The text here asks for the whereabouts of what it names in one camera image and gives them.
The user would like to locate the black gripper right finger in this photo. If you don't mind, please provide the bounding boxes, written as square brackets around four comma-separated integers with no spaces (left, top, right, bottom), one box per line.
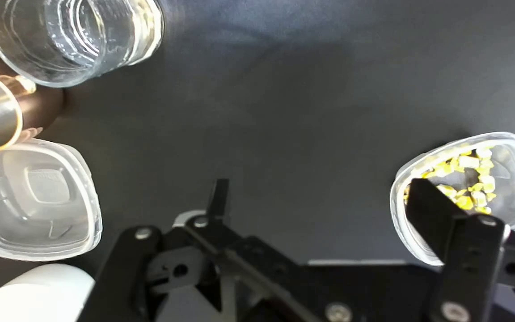
[407,180,506,322]

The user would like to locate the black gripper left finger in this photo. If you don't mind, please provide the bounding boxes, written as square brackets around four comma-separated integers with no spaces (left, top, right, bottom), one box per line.
[85,180,354,322]

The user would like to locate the yellow food pieces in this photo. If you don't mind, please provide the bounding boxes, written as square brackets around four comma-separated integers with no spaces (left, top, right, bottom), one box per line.
[414,146,497,215]

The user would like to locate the white ceramic bowl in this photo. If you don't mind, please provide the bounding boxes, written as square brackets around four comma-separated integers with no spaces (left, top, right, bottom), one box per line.
[0,264,94,322]

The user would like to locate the empty clear plastic container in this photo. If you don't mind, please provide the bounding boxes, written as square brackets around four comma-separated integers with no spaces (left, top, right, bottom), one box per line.
[0,140,101,262]

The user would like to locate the clear drinking glass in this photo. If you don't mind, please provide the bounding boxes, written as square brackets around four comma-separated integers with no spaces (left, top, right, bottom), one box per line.
[0,0,164,88]

